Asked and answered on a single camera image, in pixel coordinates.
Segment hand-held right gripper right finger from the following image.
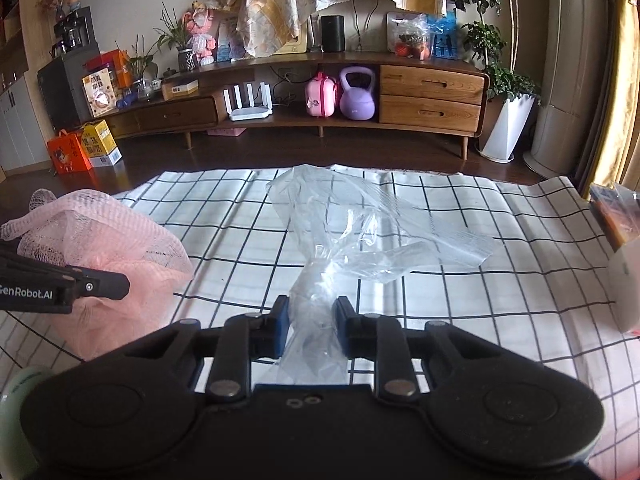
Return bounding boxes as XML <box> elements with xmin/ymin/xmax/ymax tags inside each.
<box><xmin>332</xmin><ymin>296</ymin><xmax>501</xmax><ymax>401</ymax></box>

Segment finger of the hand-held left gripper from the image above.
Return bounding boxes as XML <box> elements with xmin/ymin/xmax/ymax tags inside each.
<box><xmin>70</xmin><ymin>271</ymin><xmax>131</xmax><ymax>299</ymax></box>

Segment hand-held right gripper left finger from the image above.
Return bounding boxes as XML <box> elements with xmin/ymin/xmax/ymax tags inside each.
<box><xmin>122</xmin><ymin>295</ymin><xmax>292</xmax><ymax>403</ymax></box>

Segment pink mesh bag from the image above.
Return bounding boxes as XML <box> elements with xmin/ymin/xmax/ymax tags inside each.
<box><xmin>0</xmin><ymin>188</ymin><xmax>195</xmax><ymax>361</ymax></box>

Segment clear plastic bag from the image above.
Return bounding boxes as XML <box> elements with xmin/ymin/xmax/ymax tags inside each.
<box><xmin>265</xmin><ymin>162</ymin><xmax>496</xmax><ymax>386</ymax></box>

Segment mint green mug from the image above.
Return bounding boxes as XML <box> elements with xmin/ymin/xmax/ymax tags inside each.
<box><xmin>0</xmin><ymin>366</ymin><xmax>53</xmax><ymax>480</ymax></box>

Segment orange gift box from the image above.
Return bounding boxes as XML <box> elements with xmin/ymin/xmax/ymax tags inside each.
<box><xmin>46</xmin><ymin>130</ymin><xmax>93</xmax><ymax>175</ymax></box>

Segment yellow carton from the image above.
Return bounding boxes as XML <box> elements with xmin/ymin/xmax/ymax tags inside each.
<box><xmin>80</xmin><ymin>120</ymin><xmax>123</xmax><ymax>167</ymax></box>

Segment white cabinet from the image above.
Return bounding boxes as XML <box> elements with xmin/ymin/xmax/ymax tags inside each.
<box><xmin>0</xmin><ymin>75</ymin><xmax>48</xmax><ymax>176</ymax></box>

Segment white black checked tablecloth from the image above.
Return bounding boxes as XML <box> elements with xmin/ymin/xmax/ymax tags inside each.
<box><xmin>0</xmin><ymin>165</ymin><xmax>640</xmax><ymax>411</ymax></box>

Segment printed snack box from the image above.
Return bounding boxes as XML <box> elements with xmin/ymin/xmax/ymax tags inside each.
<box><xmin>81</xmin><ymin>67</ymin><xmax>118</xmax><ymax>118</ymax></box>

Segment small black refrigerator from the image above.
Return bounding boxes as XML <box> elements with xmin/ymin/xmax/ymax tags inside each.
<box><xmin>37</xmin><ymin>42</ymin><xmax>101</xmax><ymax>131</ymax></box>

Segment flat cardboard box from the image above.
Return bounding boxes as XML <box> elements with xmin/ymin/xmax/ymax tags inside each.
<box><xmin>161</xmin><ymin>80</ymin><xmax>200</xmax><ymax>101</ymax></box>

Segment white router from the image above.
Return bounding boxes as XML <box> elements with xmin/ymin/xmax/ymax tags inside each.
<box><xmin>222</xmin><ymin>82</ymin><xmax>275</xmax><ymax>122</ymax></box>

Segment purple kettlebell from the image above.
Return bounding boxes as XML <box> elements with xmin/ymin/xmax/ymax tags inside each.
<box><xmin>339</xmin><ymin>66</ymin><xmax>377</xmax><ymax>121</ymax></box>

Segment thin leafy potted plant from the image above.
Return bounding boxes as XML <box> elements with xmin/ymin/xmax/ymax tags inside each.
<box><xmin>127</xmin><ymin>35</ymin><xmax>158</xmax><ymax>83</ymax></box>

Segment pink toy suitcase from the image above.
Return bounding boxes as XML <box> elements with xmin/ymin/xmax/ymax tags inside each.
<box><xmin>305</xmin><ymin>71</ymin><xmax>343</xmax><ymax>118</ymax></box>

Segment potted plant in dark pot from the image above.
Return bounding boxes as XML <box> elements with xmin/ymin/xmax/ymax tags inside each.
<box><xmin>152</xmin><ymin>2</ymin><xmax>198</xmax><ymax>72</ymax></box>

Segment black coffee machine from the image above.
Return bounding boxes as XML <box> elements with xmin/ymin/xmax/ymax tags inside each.
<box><xmin>52</xmin><ymin>7</ymin><xmax>98</xmax><ymax>58</ymax></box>

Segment wooden tv cabinet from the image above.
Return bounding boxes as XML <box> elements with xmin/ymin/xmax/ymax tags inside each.
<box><xmin>97</xmin><ymin>52</ymin><xmax>491</xmax><ymax>161</ymax></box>

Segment tall white plant pot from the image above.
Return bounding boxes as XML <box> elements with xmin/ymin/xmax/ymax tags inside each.
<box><xmin>480</xmin><ymin>94</ymin><xmax>537</xmax><ymax>162</ymax></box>

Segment pink doll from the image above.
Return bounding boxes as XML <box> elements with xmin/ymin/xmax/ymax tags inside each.
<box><xmin>182</xmin><ymin>2</ymin><xmax>221</xmax><ymax>66</ymax></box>

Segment white orange paper bag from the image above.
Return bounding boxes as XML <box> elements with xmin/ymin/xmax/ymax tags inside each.
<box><xmin>607</xmin><ymin>240</ymin><xmax>640</xmax><ymax>333</ymax></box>

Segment black speaker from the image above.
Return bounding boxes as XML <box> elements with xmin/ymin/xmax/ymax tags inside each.
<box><xmin>320</xmin><ymin>15</ymin><xmax>347</xmax><ymax>53</ymax></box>

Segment clear wrapped orange packet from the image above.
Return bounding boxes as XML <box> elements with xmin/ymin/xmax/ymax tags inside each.
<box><xmin>589</xmin><ymin>182</ymin><xmax>640</xmax><ymax>251</ymax></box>

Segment clear bag of fruit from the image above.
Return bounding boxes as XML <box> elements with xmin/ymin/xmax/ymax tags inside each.
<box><xmin>392</xmin><ymin>12</ymin><xmax>433</xmax><ymax>60</ymax></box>

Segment blue plastic bag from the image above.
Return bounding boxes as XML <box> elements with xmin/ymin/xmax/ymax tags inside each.
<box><xmin>427</xmin><ymin>12</ymin><xmax>458</xmax><ymax>58</ymax></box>

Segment green indoor tree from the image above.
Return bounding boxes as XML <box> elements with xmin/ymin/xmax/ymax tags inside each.
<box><xmin>447</xmin><ymin>0</ymin><xmax>543</xmax><ymax>101</ymax></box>

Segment beige standing air conditioner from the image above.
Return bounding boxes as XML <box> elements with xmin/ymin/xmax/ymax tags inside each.
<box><xmin>522</xmin><ymin>0</ymin><xmax>608</xmax><ymax>181</ymax></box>

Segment yellow curtain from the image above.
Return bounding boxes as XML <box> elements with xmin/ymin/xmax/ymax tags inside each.
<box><xmin>575</xmin><ymin>0</ymin><xmax>640</xmax><ymax>196</ymax></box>

